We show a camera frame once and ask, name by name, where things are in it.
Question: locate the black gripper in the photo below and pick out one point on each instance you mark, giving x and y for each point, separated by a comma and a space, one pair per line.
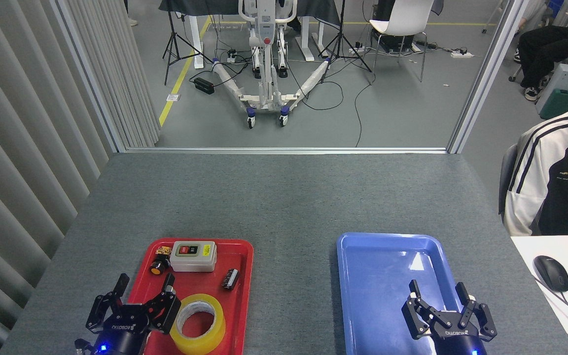
456, 342
124, 337

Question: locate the yellow tape roll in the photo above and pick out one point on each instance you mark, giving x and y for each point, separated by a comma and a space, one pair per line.
215, 335

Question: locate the orange and black push button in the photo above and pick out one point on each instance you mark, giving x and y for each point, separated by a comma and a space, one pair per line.
158, 264

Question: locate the red plastic tray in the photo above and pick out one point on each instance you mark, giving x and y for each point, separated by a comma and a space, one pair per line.
205, 291

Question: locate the blue plastic tray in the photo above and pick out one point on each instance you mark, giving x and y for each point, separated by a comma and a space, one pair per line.
377, 276

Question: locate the white desk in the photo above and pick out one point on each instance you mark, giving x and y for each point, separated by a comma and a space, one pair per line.
530, 251

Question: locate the black computer mouse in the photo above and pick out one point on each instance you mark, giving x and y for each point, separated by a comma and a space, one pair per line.
551, 273

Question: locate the person in white jacket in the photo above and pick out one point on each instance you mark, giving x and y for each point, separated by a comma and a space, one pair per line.
535, 187

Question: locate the grey vertical blinds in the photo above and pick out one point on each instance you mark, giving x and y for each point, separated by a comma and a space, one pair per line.
17, 148

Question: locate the black power adapter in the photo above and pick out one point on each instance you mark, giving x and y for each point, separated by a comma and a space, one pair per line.
204, 85

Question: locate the white stand on wheels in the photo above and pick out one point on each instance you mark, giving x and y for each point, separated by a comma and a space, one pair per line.
266, 93

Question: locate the grey and green case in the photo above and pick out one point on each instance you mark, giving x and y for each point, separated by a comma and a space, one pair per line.
567, 91

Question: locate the white power strip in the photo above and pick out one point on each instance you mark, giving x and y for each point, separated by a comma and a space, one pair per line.
461, 54

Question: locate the black tripod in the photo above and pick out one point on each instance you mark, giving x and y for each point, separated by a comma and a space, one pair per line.
340, 39
171, 44

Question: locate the seated person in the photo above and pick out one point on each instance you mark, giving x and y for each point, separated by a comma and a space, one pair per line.
545, 44

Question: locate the white chair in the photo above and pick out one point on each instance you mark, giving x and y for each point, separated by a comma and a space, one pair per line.
402, 19

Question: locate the grey two-button switch box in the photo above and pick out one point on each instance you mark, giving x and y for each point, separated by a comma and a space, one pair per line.
193, 261

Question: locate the small black rocker switch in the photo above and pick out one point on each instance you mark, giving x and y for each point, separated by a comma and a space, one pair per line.
230, 279

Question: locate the silver rail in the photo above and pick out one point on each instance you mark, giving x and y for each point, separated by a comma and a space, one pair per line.
284, 150

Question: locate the silver post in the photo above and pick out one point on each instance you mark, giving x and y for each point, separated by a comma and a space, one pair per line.
89, 74
486, 74

